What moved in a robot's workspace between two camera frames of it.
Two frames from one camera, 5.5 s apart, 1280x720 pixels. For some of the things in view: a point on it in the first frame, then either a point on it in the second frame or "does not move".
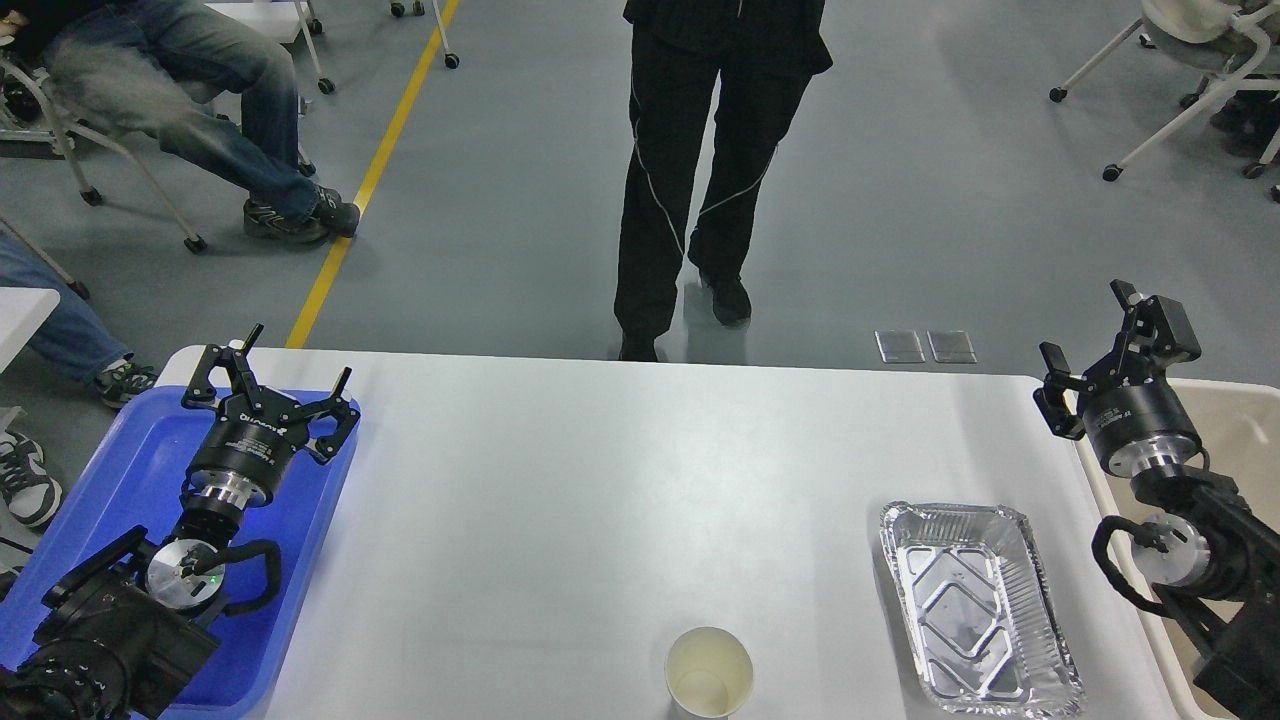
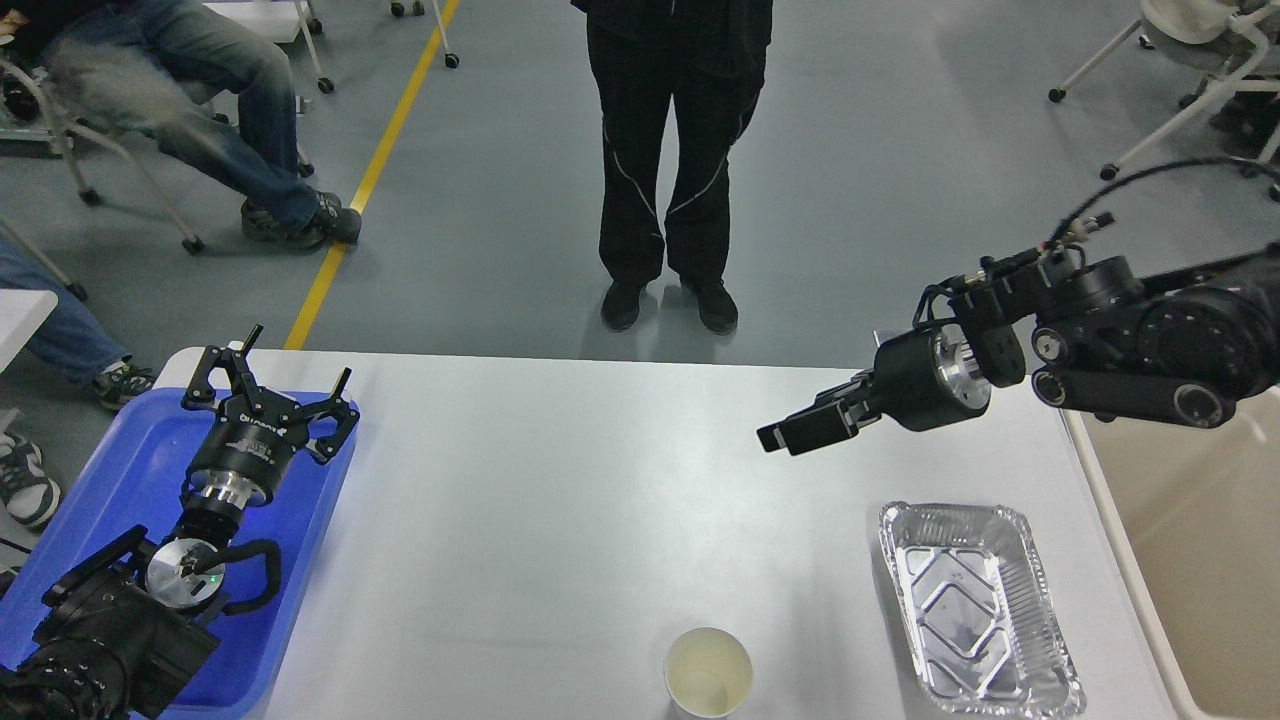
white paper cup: [709, 673] does not move
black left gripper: [251, 443] -> [921, 379]
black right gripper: [1129, 409] -> [243, 456]
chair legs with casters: [326, 86] does not move
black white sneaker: [29, 491] does not move
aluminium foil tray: [981, 623] does not move
